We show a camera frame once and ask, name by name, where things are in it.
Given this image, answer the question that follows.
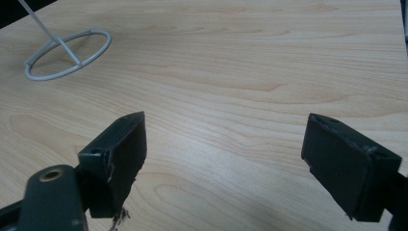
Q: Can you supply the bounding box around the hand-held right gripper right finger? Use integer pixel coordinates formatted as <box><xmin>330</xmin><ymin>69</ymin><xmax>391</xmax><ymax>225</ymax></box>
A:
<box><xmin>300</xmin><ymin>113</ymin><xmax>403</xmax><ymax>223</ymax></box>

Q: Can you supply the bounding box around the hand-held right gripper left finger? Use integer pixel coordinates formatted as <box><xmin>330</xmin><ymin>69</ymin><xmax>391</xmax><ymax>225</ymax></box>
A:
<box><xmin>77</xmin><ymin>111</ymin><xmax>148</xmax><ymax>228</ymax></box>

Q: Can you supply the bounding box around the white wire ring stand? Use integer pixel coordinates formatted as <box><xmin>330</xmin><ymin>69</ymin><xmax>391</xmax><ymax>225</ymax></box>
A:
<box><xmin>17</xmin><ymin>0</ymin><xmax>113</xmax><ymax>82</ymax></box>

